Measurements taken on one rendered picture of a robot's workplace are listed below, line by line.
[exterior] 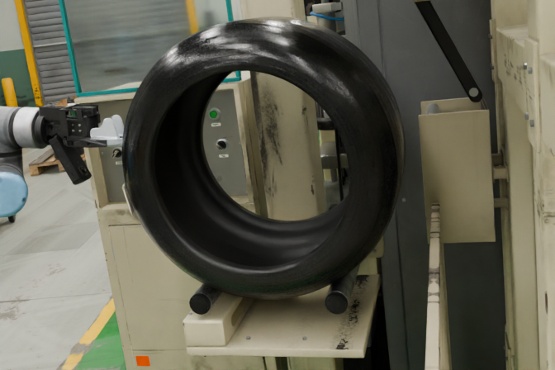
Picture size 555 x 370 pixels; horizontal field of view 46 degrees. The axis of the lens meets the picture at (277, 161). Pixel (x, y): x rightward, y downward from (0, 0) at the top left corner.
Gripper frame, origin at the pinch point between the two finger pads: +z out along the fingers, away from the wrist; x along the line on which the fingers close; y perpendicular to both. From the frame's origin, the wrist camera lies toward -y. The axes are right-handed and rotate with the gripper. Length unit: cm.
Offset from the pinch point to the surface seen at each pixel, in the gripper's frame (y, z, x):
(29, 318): -141, -147, 158
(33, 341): -139, -127, 134
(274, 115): 2.1, 25.2, 26.5
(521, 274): -31, 84, 21
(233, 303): -33.5, 23.1, -2.5
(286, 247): -26.4, 31.0, 13.7
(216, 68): 17.5, 24.0, -11.6
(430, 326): -15, 64, -38
